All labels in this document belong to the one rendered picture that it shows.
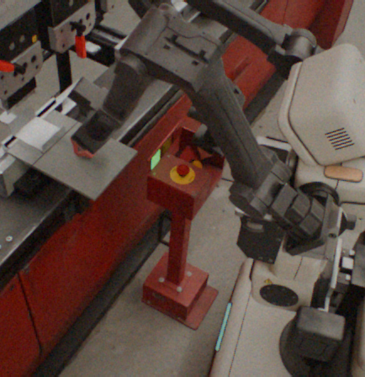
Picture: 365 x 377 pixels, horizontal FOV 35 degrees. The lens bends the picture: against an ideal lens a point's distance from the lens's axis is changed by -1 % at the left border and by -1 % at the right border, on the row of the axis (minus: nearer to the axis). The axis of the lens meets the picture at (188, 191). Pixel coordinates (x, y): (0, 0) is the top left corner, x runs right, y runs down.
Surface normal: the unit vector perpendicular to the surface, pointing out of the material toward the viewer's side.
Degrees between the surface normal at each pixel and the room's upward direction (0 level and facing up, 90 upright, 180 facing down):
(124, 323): 0
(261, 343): 0
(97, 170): 0
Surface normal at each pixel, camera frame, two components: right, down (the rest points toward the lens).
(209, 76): 0.76, 0.36
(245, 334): 0.07, -0.63
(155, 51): -0.05, -0.29
